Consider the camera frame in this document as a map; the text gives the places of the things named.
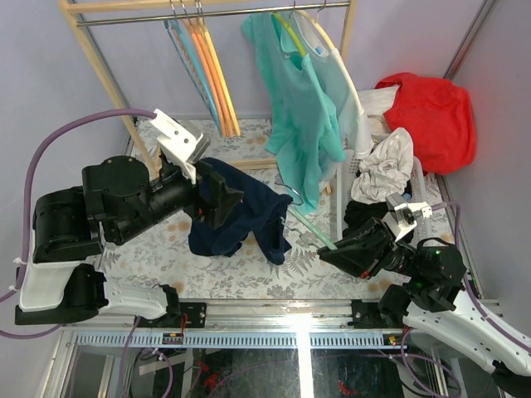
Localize navy blue t shirt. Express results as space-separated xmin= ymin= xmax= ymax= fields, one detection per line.
xmin=188 ymin=158 xmax=292 ymax=265

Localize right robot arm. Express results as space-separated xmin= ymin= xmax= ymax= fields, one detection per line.
xmin=318 ymin=215 xmax=530 ymax=397

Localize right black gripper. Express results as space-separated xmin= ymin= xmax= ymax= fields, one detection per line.
xmin=315 ymin=216 xmax=420 ymax=279

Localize blue hanger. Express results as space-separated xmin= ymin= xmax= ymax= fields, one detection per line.
xmin=163 ymin=20 xmax=222 ymax=133

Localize wooden clothes rack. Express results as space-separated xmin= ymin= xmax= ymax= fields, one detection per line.
xmin=56 ymin=0 xmax=358 ymax=196

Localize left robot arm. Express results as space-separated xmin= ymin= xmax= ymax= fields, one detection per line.
xmin=14 ymin=156 xmax=243 ymax=328

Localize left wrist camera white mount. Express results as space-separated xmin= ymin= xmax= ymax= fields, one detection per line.
xmin=149 ymin=109 xmax=211 ymax=185

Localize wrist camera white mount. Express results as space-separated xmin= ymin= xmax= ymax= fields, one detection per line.
xmin=382 ymin=193 xmax=432 ymax=241
xmin=149 ymin=109 xmax=211 ymax=185

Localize teal t shirt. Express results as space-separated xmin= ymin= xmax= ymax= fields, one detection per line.
xmin=241 ymin=12 xmax=345 ymax=215

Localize white cloth pile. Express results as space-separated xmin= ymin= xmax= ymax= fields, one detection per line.
xmin=351 ymin=85 xmax=414 ymax=204

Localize white laundry basket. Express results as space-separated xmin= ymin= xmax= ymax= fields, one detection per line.
xmin=336 ymin=149 xmax=427 ymax=238

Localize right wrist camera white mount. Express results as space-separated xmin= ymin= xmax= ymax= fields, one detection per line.
xmin=382 ymin=193 xmax=432 ymax=241

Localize orange hanger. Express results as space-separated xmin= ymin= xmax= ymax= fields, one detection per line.
xmin=183 ymin=21 xmax=234 ymax=138

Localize red cloth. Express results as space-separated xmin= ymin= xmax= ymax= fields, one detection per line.
xmin=375 ymin=72 xmax=477 ymax=175

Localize black clothes in basket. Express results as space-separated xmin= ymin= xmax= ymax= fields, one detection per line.
xmin=342 ymin=200 xmax=390 ymax=238

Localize floral table mat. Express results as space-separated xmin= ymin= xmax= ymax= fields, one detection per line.
xmin=91 ymin=119 xmax=474 ymax=300

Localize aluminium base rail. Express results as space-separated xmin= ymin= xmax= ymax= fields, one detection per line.
xmin=61 ymin=299 xmax=402 ymax=349

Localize yellow green hanger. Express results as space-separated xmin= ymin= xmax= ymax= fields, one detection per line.
xmin=272 ymin=12 xmax=307 ymax=57

